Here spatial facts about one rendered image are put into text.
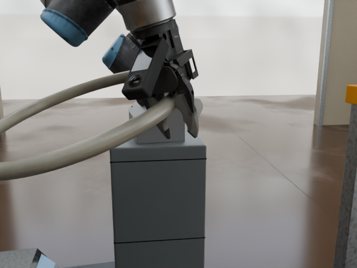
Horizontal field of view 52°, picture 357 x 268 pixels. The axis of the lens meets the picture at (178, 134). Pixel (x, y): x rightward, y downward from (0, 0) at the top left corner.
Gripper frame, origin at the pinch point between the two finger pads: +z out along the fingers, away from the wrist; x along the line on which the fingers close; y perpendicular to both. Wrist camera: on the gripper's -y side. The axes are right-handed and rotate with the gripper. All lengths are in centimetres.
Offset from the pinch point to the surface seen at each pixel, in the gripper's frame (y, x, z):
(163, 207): 50, 53, 59
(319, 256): 123, 12, 148
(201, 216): 57, 41, 68
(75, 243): 66, 149, 108
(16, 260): -21.2, 34.9, 17.7
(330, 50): 541, 59, 135
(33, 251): -17.2, 34.8, 18.8
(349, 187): 101, -13, 81
